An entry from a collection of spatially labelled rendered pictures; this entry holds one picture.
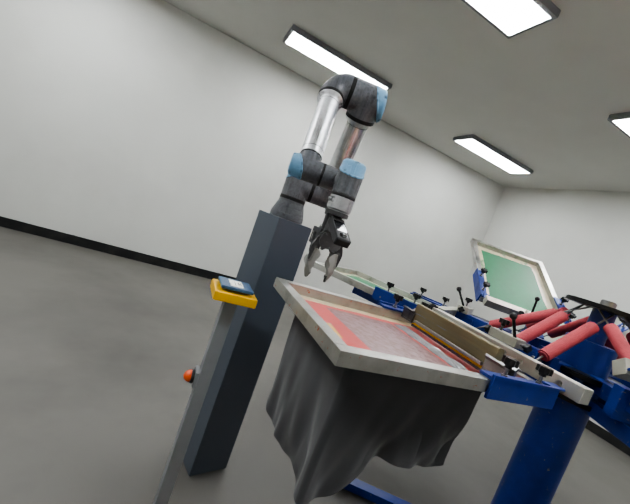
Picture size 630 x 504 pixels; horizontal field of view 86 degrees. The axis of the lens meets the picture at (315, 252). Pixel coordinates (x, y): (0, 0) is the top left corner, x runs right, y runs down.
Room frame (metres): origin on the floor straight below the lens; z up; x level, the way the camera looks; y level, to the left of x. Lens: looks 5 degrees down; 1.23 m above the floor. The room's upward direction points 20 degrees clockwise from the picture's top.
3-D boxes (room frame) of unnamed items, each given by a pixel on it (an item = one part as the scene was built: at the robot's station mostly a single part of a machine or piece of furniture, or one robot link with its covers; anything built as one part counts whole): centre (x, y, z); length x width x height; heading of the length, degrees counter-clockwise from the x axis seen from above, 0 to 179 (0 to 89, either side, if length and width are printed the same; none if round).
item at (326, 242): (1.02, -0.02, 1.22); 0.09 x 0.08 x 0.12; 24
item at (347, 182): (1.02, -0.02, 1.38); 0.09 x 0.08 x 0.11; 7
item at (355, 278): (2.10, -0.61, 1.05); 1.08 x 0.61 x 0.23; 53
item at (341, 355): (1.14, -0.37, 0.97); 0.79 x 0.58 x 0.04; 113
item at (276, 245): (1.51, 0.17, 0.60); 0.18 x 0.18 x 1.20; 40
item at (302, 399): (1.03, -0.10, 0.74); 0.45 x 0.03 x 0.43; 23
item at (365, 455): (0.93, -0.40, 0.74); 0.46 x 0.04 x 0.42; 113
